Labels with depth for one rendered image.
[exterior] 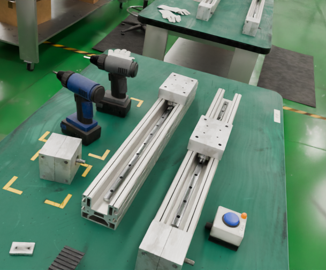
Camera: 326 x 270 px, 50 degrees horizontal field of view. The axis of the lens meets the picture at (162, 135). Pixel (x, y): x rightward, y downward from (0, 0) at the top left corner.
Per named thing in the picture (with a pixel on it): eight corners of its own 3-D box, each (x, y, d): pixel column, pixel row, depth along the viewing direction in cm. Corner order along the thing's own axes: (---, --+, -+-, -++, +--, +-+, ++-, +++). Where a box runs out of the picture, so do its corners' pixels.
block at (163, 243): (183, 294, 80) (192, 269, 74) (133, 272, 82) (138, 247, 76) (194, 262, 87) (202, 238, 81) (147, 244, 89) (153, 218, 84)
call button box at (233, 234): (236, 252, 92) (243, 237, 88) (201, 238, 93) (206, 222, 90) (241, 230, 98) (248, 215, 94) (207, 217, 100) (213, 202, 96)
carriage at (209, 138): (218, 167, 109) (224, 150, 106) (184, 155, 111) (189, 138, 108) (227, 140, 122) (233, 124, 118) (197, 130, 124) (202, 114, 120)
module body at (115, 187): (115, 230, 91) (118, 208, 86) (81, 216, 92) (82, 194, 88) (194, 98, 155) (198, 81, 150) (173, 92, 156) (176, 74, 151)
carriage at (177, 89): (183, 112, 133) (187, 96, 129) (156, 103, 135) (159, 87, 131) (194, 94, 146) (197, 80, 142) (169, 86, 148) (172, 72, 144)
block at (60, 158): (78, 186, 101) (78, 162, 95) (39, 178, 101) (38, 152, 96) (88, 164, 109) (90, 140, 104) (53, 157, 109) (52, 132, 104)
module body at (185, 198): (184, 259, 87) (191, 237, 82) (147, 244, 89) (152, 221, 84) (236, 112, 151) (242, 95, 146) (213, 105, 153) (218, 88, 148)
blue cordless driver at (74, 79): (88, 149, 115) (91, 90, 103) (45, 124, 122) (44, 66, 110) (104, 139, 121) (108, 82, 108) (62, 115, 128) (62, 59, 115)
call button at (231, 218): (236, 230, 90) (238, 225, 89) (221, 224, 91) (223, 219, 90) (238, 219, 94) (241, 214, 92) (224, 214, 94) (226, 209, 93)
